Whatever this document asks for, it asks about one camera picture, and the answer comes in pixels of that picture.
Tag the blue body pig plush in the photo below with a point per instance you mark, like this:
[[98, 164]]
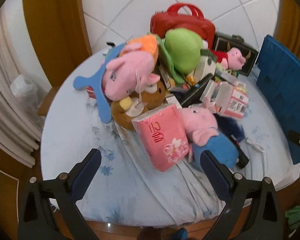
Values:
[[203, 134]]

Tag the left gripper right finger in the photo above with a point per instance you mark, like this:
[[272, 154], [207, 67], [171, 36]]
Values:
[[264, 220]]

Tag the white curtain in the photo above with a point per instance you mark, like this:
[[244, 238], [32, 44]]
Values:
[[18, 133]]

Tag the dark blue fuzzy item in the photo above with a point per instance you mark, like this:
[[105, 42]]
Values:
[[230, 127]]

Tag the blue plastic storage crate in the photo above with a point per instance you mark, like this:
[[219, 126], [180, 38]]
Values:
[[279, 82]]

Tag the pink tissue pack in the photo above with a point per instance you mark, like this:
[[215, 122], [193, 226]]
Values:
[[163, 136]]

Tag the black framed box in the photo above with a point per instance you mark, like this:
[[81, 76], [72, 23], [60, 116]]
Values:
[[221, 42]]

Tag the blue foam boomerang toy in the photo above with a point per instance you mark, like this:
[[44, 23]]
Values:
[[95, 82]]

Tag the large pink pig plush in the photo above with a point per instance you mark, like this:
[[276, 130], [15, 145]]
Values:
[[132, 70]]

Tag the red dress pig plush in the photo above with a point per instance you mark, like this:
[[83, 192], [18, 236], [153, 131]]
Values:
[[232, 59]]

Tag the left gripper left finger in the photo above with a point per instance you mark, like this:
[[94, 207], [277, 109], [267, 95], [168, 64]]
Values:
[[36, 220]]

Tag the pink white medicine box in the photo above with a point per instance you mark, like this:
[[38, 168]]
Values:
[[230, 101]]

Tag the red handbag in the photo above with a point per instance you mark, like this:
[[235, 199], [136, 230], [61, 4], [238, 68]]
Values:
[[183, 15]]

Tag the brown bear plush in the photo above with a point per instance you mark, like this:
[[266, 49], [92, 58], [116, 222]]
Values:
[[136, 104]]

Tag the large green plush toy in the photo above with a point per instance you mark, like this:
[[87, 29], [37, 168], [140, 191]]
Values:
[[179, 52]]

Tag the white green carton box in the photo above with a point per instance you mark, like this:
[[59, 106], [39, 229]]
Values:
[[207, 64]]

